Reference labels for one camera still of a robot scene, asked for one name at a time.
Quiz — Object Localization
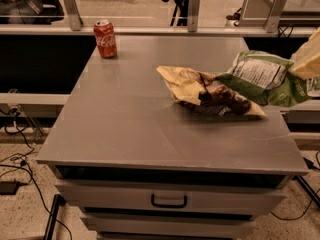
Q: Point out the black floor cable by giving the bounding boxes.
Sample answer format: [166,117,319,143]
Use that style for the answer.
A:
[0,110,73,240]

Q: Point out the middle metal rail bracket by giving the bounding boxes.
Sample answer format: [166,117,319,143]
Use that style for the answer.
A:
[187,0,200,32]

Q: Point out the metal rail bracket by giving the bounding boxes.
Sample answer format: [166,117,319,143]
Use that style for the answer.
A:
[63,0,83,31]
[264,0,287,33]
[187,0,200,32]

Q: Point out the left metal rail bracket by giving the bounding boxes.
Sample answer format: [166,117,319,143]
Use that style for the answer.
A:
[63,0,83,31]

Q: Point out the green jalapeno chip bag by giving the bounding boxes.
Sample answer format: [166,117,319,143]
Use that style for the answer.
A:
[217,50,311,107]

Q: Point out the yellow brown chip bag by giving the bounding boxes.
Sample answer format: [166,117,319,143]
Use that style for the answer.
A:
[157,66,265,116]

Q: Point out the black drawer handle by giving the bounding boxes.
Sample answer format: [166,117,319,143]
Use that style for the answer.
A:
[150,194,188,209]

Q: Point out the red coke can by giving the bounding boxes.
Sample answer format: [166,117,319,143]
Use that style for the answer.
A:
[93,19,117,58]

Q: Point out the black power adapter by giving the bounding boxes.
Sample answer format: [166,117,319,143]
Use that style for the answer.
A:
[0,181,20,195]

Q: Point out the right metal rail bracket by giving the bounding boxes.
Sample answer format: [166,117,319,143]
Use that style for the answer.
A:
[264,0,287,33]

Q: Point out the grey drawer cabinet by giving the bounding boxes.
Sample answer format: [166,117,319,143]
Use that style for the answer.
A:
[38,35,307,240]

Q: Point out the seated person in background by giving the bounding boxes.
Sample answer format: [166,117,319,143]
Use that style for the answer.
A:
[0,0,64,24]

